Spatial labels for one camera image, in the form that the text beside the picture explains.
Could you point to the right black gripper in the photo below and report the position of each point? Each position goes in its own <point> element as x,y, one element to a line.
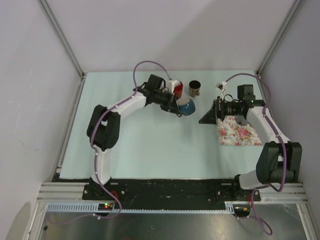
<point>217,110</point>

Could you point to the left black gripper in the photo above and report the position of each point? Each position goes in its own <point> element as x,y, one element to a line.
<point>171,105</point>

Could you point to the blue mug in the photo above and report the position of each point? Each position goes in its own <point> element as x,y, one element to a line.
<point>186,106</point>

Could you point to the grey mug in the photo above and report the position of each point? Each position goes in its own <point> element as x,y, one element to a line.
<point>241,121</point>

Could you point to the brown patterned mug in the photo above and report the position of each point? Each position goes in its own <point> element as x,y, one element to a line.
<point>194,88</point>

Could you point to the red mug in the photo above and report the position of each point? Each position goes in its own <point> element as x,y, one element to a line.
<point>178,91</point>

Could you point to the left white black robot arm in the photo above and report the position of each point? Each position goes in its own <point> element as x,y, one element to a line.
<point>105,123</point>

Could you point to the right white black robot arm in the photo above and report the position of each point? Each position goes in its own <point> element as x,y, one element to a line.
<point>280,159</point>

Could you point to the floral tray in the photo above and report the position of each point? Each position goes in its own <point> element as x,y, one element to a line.
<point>229,133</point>

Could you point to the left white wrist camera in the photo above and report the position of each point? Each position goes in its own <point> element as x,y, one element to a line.
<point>172,84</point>

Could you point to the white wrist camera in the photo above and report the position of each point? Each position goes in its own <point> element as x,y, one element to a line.
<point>222,87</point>
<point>172,84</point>

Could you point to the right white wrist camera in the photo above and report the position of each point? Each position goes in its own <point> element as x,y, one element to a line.
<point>222,87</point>

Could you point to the right aluminium frame post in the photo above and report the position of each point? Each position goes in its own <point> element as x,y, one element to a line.
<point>280,34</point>

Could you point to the aluminium frame post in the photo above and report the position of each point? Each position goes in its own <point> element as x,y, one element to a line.
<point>280,34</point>
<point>49,14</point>

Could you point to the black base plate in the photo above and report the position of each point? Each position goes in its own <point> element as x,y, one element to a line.
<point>170,194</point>

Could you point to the left aluminium frame post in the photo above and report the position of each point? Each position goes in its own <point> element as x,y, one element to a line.
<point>49,14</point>

